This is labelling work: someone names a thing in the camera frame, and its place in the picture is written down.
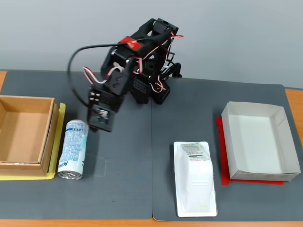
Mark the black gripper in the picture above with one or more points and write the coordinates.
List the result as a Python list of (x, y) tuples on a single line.
[(94, 98)]

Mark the white and blue drink can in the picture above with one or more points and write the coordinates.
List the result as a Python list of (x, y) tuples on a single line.
[(72, 151)]

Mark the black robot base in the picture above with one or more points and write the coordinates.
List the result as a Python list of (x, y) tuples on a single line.
[(142, 91)]

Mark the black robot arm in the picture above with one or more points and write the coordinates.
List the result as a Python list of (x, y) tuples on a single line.
[(144, 32)]

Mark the brown cardboard box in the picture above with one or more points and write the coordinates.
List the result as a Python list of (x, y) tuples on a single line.
[(23, 134)]

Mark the white paper box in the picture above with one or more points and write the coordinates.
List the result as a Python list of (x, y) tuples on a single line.
[(258, 144)]

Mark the dark grey table mat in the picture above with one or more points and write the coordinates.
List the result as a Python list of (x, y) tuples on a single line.
[(118, 153), (194, 113)]

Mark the yellow paper sheet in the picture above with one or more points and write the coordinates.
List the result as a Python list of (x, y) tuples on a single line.
[(62, 113)]

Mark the red tape strip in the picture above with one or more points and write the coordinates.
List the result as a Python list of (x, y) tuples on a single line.
[(131, 43)]

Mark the black table clamp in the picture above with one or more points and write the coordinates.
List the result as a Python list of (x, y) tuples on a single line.
[(176, 68)]

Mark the white plastic packaged tray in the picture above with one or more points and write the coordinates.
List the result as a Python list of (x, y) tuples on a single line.
[(195, 179)]

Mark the red paper sheet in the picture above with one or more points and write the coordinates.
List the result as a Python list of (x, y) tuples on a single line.
[(225, 175)]

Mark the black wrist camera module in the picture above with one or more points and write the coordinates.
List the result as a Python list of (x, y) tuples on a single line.
[(100, 118)]

